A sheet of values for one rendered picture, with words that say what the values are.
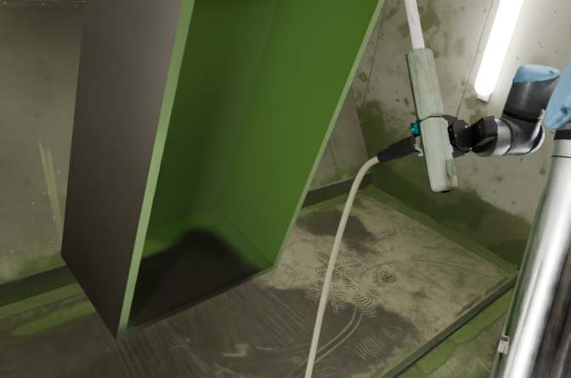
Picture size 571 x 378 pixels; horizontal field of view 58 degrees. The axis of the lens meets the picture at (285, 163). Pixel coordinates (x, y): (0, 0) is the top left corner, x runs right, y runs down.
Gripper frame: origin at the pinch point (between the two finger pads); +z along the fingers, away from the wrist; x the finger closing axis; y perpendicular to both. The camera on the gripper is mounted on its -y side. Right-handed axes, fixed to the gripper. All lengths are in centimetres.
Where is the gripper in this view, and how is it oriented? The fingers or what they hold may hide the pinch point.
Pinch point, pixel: (421, 137)
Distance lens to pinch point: 114.2
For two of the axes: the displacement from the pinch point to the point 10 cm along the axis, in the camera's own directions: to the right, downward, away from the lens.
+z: -8.9, 0.4, -4.5
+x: -1.3, -9.8, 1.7
